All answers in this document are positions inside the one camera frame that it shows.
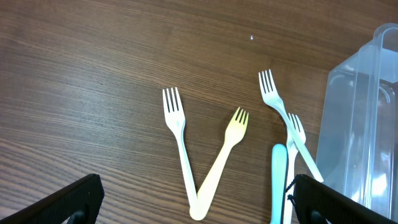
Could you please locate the white fork angled top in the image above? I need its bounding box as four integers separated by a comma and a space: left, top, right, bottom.
259, 69, 324, 182

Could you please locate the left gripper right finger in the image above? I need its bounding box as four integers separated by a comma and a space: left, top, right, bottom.
285, 174, 397, 224

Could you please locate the light blue plastic fork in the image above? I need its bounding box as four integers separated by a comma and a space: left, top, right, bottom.
270, 144, 288, 224

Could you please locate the yellow plastic fork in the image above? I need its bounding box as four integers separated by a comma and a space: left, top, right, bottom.
190, 108, 249, 221

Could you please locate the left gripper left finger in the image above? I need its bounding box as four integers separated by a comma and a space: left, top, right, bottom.
1, 174, 104, 224

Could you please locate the left clear plastic container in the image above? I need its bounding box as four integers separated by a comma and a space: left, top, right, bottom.
316, 23, 397, 221

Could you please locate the white fork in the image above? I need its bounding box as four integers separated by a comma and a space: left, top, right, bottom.
162, 87, 199, 218
282, 113, 306, 224

